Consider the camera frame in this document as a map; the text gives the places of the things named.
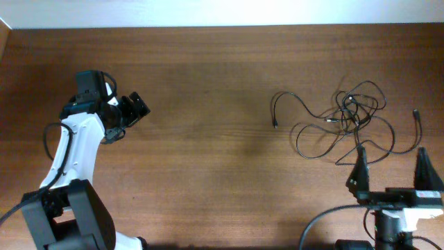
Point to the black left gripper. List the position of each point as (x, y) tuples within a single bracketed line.
[(132, 113)]

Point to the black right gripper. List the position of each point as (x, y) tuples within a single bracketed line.
[(358, 182)]

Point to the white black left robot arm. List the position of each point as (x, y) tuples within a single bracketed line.
[(66, 212)]

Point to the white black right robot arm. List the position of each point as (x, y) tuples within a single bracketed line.
[(397, 209)]

